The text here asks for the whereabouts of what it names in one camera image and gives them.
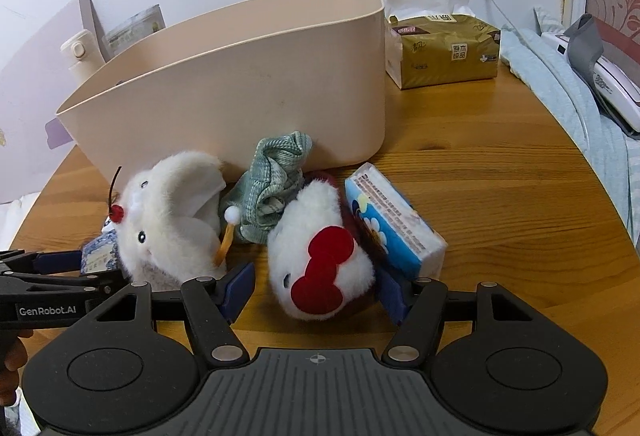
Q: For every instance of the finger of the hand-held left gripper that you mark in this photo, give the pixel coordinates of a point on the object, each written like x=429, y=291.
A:
x=57, y=262
x=75, y=285

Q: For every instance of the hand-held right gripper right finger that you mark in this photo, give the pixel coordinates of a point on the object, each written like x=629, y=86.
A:
x=393, y=298

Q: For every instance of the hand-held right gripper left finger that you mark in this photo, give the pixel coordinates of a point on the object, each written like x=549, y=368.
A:
x=239, y=290

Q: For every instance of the small blue printed box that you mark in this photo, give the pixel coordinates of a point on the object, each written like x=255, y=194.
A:
x=96, y=257

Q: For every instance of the blue pocket tissue pack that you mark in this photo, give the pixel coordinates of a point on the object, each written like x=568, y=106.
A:
x=395, y=221

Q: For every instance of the white plush toy with cherry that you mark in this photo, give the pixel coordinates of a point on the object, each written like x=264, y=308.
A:
x=165, y=216

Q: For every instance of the white plush toy red bow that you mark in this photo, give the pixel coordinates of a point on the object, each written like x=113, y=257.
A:
x=320, y=216

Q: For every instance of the green knitted cloth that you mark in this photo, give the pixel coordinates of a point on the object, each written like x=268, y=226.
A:
x=272, y=165

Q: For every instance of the beige plastic storage bin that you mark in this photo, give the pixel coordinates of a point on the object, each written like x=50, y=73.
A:
x=240, y=85

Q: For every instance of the person's left hand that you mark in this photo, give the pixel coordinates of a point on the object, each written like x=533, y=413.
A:
x=12, y=358

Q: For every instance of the small purple plastic piece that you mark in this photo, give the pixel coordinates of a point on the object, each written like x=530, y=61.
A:
x=57, y=133

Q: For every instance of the cream thermos bottle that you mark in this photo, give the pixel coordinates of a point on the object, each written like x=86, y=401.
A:
x=82, y=58

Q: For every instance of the gold tissue pack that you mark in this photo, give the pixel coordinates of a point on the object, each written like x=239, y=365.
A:
x=445, y=50

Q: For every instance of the light blue blanket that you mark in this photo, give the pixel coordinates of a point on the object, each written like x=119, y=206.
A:
x=560, y=85

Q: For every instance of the white blood pressure monitor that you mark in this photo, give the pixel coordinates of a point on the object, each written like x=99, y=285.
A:
x=617, y=80

